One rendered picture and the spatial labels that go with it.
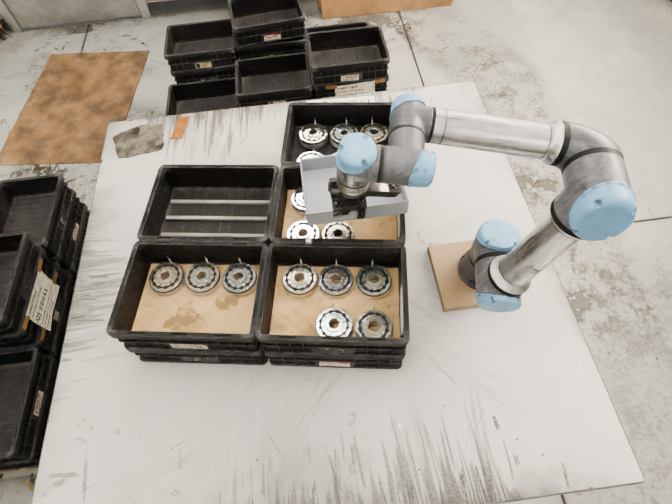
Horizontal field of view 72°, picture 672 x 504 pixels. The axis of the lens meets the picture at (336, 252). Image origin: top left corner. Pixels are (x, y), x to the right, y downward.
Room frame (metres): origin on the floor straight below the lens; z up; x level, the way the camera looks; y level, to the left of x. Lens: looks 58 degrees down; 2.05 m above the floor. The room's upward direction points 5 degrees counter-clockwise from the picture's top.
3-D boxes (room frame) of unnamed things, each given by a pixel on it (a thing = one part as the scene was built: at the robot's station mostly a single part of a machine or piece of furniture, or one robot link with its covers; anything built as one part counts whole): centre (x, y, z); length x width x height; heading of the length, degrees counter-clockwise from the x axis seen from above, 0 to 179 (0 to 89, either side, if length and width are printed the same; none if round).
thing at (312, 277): (0.66, 0.11, 0.86); 0.10 x 0.10 x 0.01
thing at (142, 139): (1.46, 0.78, 0.71); 0.22 x 0.19 x 0.01; 93
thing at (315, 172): (0.82, -0.06, 1.07); 0.27 x 0.20 x 0.05; 93
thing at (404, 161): (0.64, -0.16, 1.35); 0.11 x 0.11 x 0.08; 80
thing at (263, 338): (0.58, 0.01, 0.92); 0.40 x 0.30 x 0.02; 84
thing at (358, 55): (2.14, -0.14, 0.37); 0.40 x 0.30 x 0.45; 93
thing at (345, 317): (0.51, 0.02, 0.86); 0.10 x 0.10 x 0.01
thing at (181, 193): (0.92, 0.38, 0.87); 0.40 x 0.30 x 0.11; 84
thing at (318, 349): (0.58, 0.01, 0.87); 0.40 x 0.30 x 0.11; 84
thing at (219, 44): (2.50, 0.68, 0.31); 0.40 x 0.30 x 0.34; 93
